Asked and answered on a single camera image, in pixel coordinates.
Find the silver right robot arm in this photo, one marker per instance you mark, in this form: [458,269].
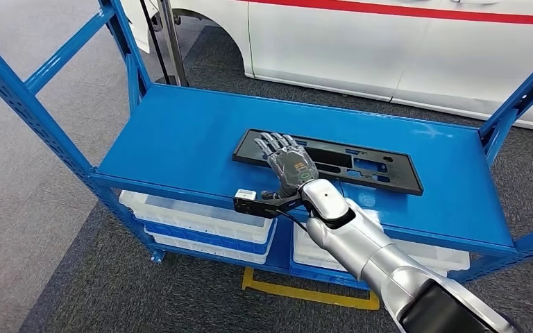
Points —
[363,243]

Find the thin black rod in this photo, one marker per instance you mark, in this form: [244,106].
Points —
[155,41]

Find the white translucent plastic bin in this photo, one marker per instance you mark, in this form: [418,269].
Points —
[202,252]
[432,257]
[193,213]

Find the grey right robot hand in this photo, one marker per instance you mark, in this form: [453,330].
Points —
[294,167]

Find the yellow floor tape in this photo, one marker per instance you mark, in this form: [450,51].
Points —
[308,294]

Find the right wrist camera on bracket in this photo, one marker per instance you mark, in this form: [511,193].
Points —
[252,207]

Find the grey metal pole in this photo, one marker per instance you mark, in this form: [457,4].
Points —
[174,46]

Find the black plastic plate bracket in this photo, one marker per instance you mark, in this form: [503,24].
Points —
[386,177]

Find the blue metal shelf rack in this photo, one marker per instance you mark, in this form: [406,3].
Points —
[179,138]

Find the white car with red stripe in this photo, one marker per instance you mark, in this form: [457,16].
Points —
[340,46]

